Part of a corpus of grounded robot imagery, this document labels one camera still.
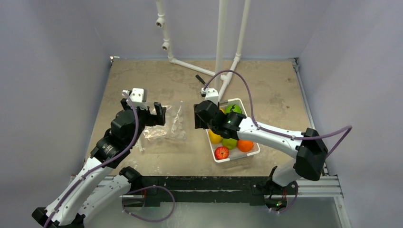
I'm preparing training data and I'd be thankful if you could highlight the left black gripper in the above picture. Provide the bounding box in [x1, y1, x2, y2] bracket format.
[121, 98, 165, 147]

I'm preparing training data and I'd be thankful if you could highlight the clear zip top bag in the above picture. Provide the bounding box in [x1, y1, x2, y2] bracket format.
[136, 101, 187, 152]

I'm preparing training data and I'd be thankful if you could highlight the green striped watermelon ball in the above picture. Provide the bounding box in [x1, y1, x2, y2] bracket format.
[224, 104, 243, 114]

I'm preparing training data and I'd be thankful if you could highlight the green pear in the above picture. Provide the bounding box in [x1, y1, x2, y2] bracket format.
[221, 138, 238, 150]

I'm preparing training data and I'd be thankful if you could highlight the white plastic tray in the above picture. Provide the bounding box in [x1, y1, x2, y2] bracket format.
[205, 98, 260, 163]

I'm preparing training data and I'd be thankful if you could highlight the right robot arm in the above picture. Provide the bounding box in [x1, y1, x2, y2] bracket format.
[193, 100, 328, 193]

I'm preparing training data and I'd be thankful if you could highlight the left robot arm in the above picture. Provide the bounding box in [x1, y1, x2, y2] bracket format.
[32, 99, 166, 228]

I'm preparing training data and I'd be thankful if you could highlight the yellow lemon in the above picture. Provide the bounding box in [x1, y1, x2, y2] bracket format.
[208, 130, 223, 144]

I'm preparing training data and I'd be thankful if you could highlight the black small hammer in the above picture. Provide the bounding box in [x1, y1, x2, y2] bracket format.
[195, 75, 209, 91]

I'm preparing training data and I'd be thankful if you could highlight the red apple bottom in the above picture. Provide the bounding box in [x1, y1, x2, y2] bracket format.
[214, 146, 230, 160]

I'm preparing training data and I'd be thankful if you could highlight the orange fruit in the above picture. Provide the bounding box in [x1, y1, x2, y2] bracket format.
[237, 140, 254, 152]

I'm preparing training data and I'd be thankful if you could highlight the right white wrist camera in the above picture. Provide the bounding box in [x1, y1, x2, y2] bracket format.
[201, 87, 219, 106]

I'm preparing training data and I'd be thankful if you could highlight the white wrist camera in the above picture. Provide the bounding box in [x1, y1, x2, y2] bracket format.
[122, 88, 148, 110]
[201, 87, 219, 106]

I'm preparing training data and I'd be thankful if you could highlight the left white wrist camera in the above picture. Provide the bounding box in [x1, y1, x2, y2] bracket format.
[122, 88, 148, 110]

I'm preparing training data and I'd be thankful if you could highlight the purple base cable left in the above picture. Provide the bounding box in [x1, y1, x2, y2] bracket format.
[121, 185, 176, 223]

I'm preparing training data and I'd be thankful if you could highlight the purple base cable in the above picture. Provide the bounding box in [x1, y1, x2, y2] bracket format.
[268, 190, 298, 215]
[121, 185, 176, 223]

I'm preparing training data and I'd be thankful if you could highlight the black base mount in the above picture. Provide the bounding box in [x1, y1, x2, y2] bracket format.
[119, 166, 298, 211]

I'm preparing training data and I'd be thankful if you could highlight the white pipe frame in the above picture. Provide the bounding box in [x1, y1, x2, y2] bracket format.
[155, 0, 251, 102]

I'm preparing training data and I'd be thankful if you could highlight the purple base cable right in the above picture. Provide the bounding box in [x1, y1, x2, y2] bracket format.
[268, 190, 298, 215]

